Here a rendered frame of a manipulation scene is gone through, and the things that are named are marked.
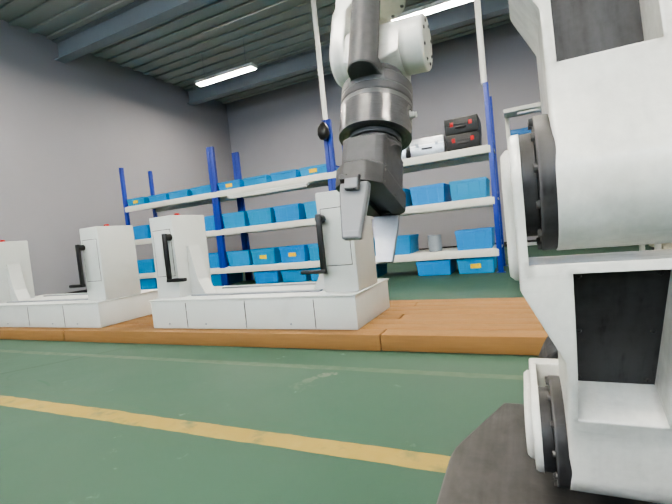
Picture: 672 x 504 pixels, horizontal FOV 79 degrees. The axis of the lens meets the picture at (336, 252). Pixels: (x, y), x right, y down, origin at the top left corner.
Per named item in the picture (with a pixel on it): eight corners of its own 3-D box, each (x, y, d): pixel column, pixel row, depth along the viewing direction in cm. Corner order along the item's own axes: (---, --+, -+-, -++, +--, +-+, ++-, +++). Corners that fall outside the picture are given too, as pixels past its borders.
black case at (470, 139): (451, 157, 473) (450, 142, 473) (483, 151, 460) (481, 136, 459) (446, 151, 435) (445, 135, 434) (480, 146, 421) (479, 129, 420)
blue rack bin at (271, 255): (272, 261, 595) (270, 247, 594) (294, 260, 580) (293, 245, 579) (251, 265, 550) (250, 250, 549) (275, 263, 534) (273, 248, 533)
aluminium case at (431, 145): (417, 162, 490) (415, 146, 489) (449, 157, 476) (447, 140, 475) (410, 158, 451) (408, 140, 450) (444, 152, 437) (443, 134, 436)
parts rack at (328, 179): (163, 284, 705) (150, 171, 696) (507, 265, 474) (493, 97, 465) (131, 290, 647) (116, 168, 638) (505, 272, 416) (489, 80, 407)
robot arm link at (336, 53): (345, 99, 56) (350, 18, 60) (409, 86, 53) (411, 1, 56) (325, 70, 51) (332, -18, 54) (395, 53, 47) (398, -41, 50)
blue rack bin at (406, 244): (390, 252, 519) (388, 236, 518) (420, 250, 504) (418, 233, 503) (379, 256, 473) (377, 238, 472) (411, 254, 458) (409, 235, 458)
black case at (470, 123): (451, 142, 473) (449, 127, 472) (482, 136, 458) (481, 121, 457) (444, 136, 435) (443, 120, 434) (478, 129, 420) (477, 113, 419)
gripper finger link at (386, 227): (396, 261, 50) (398, 213, 51) (371, 262, 51) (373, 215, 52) (400, 264, 51) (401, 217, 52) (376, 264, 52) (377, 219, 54)
